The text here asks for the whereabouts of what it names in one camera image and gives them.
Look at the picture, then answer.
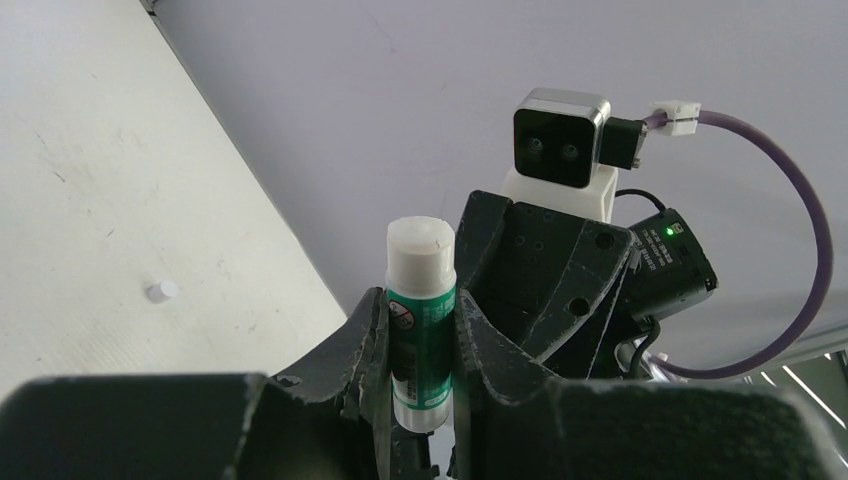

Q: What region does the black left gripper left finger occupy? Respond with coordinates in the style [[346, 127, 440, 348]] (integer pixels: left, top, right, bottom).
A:
[[1, 288, 391, 479]]

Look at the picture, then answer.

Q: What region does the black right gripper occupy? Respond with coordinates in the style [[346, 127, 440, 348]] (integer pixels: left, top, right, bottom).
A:
[[455, 190, 635, 378]]

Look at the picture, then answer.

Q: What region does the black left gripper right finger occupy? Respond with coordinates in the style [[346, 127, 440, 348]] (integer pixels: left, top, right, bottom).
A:
[[454, 291, 847, 479]]

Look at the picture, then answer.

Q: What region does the green white glue stick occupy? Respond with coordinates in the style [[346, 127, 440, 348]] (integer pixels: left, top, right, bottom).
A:
[[386, 216, 457, 434]]

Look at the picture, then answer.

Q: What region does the white glue stick cap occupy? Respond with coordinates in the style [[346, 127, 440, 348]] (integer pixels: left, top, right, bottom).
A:
[[145, 280, 180, 304]]

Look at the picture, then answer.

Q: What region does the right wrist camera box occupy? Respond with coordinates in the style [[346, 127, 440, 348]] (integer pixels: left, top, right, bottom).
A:
[[501, 87, 648, 223]]

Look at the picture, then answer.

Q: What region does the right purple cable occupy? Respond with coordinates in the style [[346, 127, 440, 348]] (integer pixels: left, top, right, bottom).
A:
[[639, 109, 835, 382]]

